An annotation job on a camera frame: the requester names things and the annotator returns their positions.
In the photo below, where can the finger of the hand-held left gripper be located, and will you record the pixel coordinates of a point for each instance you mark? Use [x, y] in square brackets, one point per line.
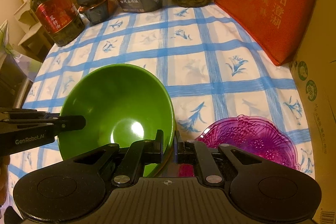
[31, 112]
[71, 123]

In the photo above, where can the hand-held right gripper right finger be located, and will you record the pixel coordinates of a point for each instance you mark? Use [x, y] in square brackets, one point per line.
[183, 151]

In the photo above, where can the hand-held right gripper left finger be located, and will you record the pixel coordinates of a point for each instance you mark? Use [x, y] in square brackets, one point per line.
[160, 148]

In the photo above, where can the green plastic bowl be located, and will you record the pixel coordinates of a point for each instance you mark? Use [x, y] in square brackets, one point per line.
[118, 103]

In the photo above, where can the purple transparent plate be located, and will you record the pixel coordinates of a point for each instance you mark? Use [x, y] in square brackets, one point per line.
[249, 140]

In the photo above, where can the cloth-covered dark cabinet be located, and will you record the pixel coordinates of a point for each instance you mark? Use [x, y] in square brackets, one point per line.
[13, 71]

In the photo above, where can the white wooden shelf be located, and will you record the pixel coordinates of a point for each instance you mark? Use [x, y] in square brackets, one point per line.
[31, 35]

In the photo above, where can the blue checked tablecloth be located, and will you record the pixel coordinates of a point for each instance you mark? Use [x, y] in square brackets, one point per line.
[210, 61]

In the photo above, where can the dark meal container copper rim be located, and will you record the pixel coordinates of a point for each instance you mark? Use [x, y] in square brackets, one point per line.
[97, 14]

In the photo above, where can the brown cardboard box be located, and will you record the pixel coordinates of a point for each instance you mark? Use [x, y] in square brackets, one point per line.
[321, 108]

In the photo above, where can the orange insulated tote bag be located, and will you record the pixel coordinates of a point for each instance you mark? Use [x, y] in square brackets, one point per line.
[267, 3]

